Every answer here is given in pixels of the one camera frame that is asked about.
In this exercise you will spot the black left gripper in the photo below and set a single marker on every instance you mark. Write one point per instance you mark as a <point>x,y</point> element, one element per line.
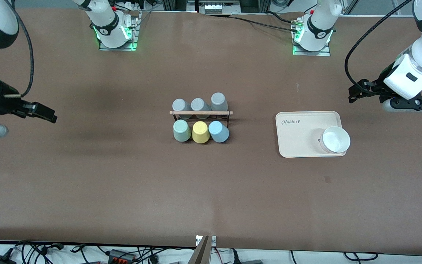
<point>378,86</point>

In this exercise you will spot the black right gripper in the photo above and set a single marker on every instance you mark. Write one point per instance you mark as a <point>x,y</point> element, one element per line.
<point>6,103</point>

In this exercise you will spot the pale green plastic cup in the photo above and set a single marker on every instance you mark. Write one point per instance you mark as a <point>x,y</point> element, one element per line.
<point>181,131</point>

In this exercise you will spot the light blue plastic cup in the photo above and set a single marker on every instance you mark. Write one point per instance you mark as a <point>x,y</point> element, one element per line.
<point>219,132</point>

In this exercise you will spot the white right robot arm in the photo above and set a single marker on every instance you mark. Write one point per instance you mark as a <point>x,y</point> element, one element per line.
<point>105,22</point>

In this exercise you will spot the white bowl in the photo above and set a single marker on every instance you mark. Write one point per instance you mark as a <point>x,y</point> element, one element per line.
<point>335,140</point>

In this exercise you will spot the cream plastic tray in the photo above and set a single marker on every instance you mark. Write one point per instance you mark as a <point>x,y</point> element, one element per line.
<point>299,139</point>

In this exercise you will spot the grey plastic cup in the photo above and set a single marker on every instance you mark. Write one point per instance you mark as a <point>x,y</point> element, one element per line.
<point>219,102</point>
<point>181,106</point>
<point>199,105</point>

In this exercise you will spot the black power adapter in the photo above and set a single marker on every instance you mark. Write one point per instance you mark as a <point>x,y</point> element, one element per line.
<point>2,259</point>

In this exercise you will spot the yellow plastic cup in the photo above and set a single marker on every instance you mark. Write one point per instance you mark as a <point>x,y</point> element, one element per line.
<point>200,132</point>

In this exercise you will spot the black orange connector block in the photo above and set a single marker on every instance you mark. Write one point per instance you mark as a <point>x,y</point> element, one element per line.
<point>122,255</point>

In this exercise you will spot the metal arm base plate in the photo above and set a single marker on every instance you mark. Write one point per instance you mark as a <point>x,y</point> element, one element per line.
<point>326,53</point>
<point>134,35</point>

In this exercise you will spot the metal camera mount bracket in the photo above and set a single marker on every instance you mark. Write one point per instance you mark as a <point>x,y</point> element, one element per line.
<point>202,251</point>

